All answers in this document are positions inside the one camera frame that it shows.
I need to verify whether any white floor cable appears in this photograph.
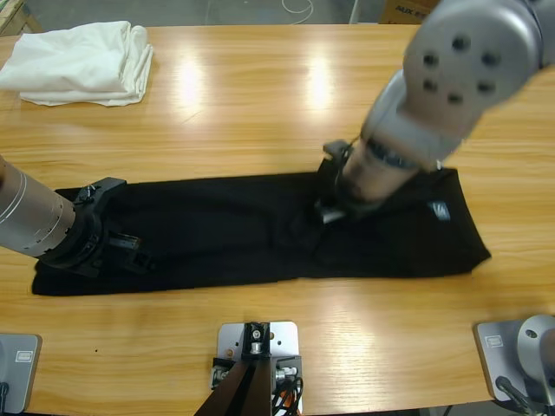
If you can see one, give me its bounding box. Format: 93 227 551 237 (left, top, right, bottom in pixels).
281 0 314 21

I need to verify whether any AUX cardboard box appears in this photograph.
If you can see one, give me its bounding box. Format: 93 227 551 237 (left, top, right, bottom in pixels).
379 0 434 25

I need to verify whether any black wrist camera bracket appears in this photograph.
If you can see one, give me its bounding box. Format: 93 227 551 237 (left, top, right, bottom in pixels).
323 139 362 162
71 176 128 210

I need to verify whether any white folded cloth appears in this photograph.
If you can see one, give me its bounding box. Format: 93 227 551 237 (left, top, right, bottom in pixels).
0 20 155 107

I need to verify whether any black Unitree polo shirt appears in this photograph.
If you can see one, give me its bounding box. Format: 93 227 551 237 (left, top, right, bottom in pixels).
32 167 493 297

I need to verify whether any silver connector plug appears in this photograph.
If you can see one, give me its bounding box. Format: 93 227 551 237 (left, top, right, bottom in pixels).
210 365 232 390
275 366 300 385

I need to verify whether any black cable at mount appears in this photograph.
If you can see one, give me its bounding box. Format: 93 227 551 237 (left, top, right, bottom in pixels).
271 375 305 416

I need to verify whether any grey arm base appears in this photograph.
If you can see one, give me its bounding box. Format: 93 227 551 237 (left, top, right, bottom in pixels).
0 332 43 415
473 314 555 404

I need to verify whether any orange cable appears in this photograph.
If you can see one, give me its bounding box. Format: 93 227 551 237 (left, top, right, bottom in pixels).
271 387 304 416

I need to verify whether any wooden pallet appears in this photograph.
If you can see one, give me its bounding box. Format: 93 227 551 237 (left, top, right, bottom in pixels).
0 0 44 38

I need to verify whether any dark camera post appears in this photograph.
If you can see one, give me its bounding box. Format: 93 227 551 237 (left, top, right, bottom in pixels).
193 320 273 416

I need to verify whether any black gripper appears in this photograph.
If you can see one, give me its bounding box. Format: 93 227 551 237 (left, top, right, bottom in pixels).
36 203 158 278
312 159 385 224

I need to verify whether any white mount block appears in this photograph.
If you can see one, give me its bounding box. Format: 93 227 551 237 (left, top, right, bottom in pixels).
216 320 304 416

